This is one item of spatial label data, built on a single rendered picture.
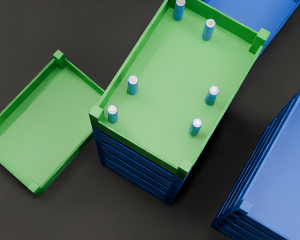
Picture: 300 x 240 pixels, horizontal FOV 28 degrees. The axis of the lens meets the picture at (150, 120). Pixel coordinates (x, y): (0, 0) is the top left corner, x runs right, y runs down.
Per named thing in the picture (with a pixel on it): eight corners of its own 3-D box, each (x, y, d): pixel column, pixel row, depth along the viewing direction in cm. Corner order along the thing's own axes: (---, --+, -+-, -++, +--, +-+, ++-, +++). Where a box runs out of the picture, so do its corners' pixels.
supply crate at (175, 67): (172, -2, 118) (175, -22, 110) (262, 48, 115) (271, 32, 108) (90, 124, 110) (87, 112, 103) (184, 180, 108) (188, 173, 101)
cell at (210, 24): (204, 30, 116) (208, 16, 109) (212, 35, 115) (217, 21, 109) (199, 38, 115) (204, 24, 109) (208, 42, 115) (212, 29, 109)
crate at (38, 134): (61, 60, 156) (57, 48, 148) (119, 109, 153) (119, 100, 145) (-21, 145, 149) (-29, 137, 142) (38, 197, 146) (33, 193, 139)
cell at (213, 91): (207, 94, 112) (212, 83, 106) (215, 98, 112) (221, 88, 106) (202, 102, 112) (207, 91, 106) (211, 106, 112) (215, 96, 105)
